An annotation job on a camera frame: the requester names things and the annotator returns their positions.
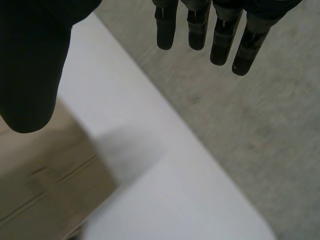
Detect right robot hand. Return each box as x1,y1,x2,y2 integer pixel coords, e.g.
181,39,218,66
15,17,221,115
0,0,304,134

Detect beige shorts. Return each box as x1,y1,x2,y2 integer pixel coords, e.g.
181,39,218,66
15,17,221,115
0,96,118,240

